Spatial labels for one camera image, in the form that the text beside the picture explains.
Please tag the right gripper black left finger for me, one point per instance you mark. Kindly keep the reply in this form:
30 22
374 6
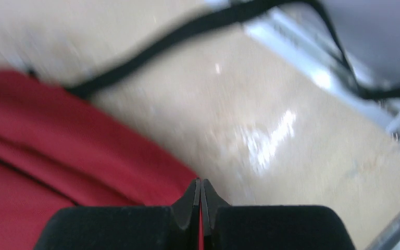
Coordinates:
126 227

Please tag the aluminium frame rails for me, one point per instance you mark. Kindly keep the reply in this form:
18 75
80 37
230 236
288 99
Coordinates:
293 132

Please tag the red backpack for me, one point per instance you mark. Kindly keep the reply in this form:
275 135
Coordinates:
105 103

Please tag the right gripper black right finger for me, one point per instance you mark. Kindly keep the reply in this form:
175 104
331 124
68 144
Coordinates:
269 227

